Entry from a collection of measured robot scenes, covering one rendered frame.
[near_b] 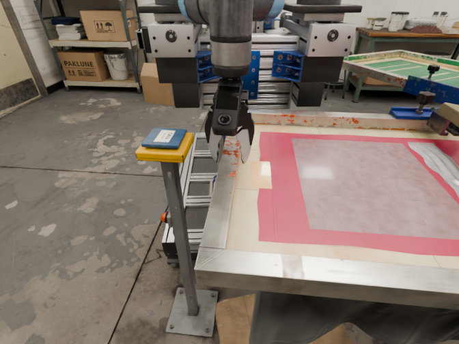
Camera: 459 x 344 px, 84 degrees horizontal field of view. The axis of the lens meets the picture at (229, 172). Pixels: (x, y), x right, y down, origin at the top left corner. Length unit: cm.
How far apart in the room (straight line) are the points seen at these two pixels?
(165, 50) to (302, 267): 74
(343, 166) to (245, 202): 27
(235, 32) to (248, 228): 33
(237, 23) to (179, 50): 44
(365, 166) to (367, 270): 33
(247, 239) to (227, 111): 23
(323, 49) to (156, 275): 135
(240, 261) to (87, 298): 133
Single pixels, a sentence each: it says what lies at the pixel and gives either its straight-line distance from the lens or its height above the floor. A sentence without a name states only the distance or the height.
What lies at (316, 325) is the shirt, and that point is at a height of 70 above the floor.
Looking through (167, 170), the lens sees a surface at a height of 87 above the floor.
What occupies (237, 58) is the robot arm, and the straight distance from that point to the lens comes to 49.
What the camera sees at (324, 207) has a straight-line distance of 53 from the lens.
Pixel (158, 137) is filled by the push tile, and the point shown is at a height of 97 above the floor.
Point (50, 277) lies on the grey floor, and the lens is 182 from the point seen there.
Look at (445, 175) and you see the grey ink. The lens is 75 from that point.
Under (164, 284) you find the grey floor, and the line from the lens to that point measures 155.
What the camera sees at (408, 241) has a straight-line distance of 53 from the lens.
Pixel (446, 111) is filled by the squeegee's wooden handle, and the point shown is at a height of 105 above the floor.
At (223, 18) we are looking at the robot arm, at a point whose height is 126.
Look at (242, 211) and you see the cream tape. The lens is 49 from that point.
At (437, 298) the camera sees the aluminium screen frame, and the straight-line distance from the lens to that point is 45.
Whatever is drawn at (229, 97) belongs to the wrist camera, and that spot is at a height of 114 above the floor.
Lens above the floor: 130
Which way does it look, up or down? 35 degrees down
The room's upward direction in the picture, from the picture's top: straight up
